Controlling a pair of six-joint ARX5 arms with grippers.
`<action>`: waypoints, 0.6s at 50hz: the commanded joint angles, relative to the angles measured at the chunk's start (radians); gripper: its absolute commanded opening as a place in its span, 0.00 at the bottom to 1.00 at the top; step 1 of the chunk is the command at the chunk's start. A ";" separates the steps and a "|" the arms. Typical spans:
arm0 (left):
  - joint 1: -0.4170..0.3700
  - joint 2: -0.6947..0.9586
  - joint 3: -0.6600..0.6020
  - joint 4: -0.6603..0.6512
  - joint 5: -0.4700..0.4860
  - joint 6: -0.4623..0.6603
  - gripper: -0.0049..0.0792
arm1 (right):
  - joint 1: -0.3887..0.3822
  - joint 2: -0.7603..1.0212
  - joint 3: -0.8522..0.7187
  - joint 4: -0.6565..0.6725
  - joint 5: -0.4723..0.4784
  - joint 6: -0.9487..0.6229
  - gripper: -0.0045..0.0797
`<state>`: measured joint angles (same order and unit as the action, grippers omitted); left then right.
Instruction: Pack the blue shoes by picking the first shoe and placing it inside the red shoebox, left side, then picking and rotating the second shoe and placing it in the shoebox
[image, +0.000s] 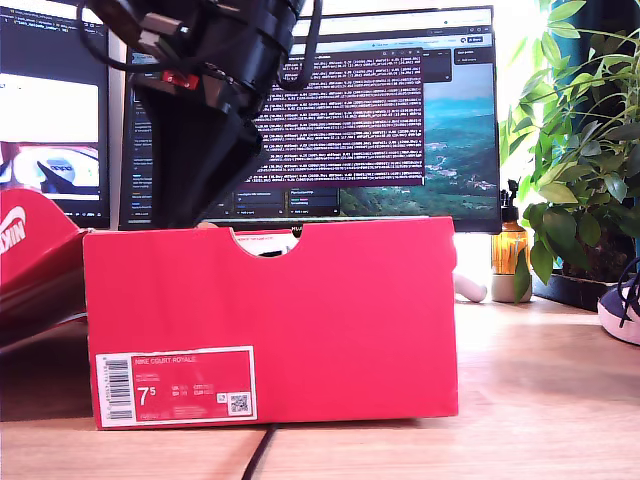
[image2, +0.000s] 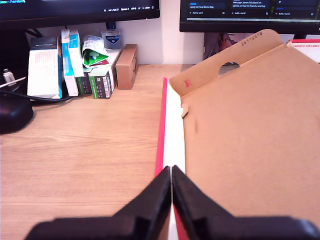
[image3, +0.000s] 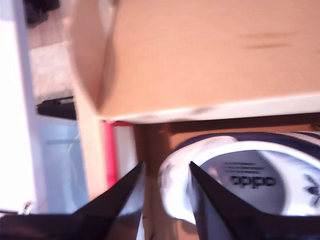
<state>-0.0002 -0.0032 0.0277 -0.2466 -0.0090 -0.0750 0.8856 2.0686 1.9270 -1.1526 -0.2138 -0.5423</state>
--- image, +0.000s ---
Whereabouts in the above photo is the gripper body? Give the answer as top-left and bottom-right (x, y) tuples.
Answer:
(198, 19), (294, 121)

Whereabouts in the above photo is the red Nike shoebox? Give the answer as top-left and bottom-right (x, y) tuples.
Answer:
(0, 188), (460, 431)

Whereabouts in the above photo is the blue sneaker white sole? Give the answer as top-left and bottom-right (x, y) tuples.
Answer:
(597, 259), (640, 346)

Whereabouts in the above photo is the black Huawei computer monitor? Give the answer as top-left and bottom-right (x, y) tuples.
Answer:
(118, 5), (503, 235)

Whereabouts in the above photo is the white game controller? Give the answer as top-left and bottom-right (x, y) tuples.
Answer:
(452, 272), (489, 304)

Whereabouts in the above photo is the amber pump bottle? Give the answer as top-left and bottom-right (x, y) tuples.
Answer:
(491, 178), (531, 276)

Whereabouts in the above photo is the pale ceramic holder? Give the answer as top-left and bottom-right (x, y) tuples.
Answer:
(490, 272), (534, 305)

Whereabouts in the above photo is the green leafy potted plant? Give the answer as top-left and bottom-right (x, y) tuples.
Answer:
(499, 0), (640, 304)

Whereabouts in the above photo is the dark planter tray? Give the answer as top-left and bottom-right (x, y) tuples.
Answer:
(532, 272), (621, 314)

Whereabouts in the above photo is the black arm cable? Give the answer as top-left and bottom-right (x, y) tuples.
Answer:
(272, 0), (324, 93)
(77, 0), (151, 74)

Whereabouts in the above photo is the pale grey camera box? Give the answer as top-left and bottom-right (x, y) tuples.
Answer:
(139, 13), (184, 54)

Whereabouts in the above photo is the black table cable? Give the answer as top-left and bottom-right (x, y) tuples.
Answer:
(242, 423), (279, 480)

